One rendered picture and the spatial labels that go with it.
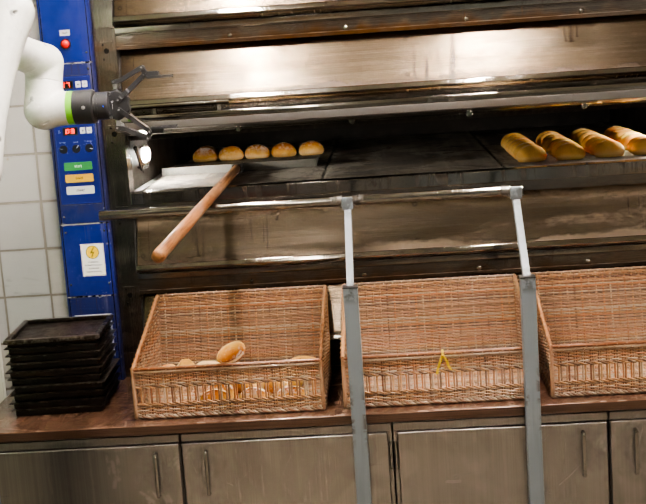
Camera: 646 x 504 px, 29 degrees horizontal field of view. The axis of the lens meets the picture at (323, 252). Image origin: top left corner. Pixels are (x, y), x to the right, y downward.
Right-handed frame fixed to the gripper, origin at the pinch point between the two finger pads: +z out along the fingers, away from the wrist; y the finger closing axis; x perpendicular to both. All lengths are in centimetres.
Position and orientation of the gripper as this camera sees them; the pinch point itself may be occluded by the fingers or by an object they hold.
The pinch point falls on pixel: (170, 101)
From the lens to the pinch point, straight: 343.3
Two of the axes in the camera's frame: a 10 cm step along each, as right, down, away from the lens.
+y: 0.7, 9.8, 1.6
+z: 10.0, -0.6, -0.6
